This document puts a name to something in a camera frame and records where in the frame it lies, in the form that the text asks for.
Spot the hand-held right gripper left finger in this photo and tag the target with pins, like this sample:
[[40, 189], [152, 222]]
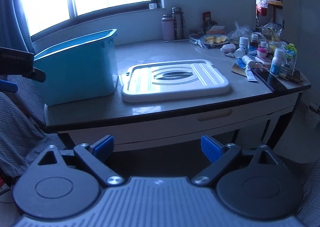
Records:
[[103, 145]]

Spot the red hanging pouch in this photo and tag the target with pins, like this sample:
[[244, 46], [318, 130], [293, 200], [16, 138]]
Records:
[[263, 11]]

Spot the steel thermos flask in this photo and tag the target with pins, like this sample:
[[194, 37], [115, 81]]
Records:
[[178, 24]]

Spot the blue plastic storage bin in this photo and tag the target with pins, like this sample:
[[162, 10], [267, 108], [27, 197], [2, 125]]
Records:
[[75, 74]]

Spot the clear plastic bag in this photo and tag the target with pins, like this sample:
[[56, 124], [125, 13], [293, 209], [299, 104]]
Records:
[[240, 32]]

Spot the white bottle pink cap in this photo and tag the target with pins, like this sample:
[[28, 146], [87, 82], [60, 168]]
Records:
[[262, 50]]

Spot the red box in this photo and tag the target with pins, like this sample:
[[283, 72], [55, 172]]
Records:
[[206, 18]]

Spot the plate of apple slices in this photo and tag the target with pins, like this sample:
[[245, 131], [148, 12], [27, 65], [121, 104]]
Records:
[[215, 40]]

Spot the green cartoon figure card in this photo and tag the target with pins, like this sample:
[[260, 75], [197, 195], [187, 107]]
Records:
[[290, 54]]

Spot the small white tube bottle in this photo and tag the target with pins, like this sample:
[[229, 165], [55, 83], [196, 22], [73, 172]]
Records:
[[248, 61]]

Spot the white bottle lying down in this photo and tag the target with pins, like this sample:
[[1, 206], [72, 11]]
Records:
[[228, 47]]

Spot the black glossy phone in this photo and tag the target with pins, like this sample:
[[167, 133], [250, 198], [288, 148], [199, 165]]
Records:
[[268, 78]]

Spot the gold foil packet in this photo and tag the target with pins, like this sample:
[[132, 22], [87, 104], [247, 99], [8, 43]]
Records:
[[238, 69]]

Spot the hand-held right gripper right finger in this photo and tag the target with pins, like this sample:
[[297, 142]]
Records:
[[211, 148]]

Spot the clear plastic wrapper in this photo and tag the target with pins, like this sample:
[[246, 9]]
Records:
[[197, 42]]

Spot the orange paper packet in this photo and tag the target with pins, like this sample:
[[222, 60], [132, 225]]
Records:
[[217, 30]]

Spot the small white jar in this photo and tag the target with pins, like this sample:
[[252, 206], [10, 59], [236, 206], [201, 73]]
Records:
[[152, 6]]

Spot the blue curtain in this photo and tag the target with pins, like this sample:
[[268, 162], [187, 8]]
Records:
[[10, 17]]

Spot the white desk drawer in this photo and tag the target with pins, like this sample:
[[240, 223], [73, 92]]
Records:
[[150, 129]]

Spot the grey quilted chair cover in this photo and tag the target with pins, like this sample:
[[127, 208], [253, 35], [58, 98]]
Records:
[[17, 129]]

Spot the white plastic bag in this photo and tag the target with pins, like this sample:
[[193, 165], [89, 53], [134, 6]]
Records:
[[313, 114]]

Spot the pink water bottle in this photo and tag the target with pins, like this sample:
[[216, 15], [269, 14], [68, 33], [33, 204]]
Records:
[[167, 29]]

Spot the clear bag with yellow fruit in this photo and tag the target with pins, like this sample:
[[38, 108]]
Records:
[[272, 32]]

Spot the white desk grey desktop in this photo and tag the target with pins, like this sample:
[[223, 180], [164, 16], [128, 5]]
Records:
[[155, 52]]

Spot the white dropper bottle blue label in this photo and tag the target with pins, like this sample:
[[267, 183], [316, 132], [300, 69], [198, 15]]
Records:
[[276, 65]]

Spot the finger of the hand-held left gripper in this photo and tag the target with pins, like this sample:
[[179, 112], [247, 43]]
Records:
[[8, 85], [37, 75]]

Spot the pink box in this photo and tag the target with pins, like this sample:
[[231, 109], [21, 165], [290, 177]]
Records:
[[263, 62]]

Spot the white storage bin lid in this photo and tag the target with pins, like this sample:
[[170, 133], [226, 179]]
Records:
[[150, 89]]

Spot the blue white ointment tube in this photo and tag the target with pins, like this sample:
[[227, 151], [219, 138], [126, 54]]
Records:
[[250, 75]]

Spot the white round bottle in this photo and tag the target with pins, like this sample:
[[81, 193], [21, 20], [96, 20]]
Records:
[[240, 52]]

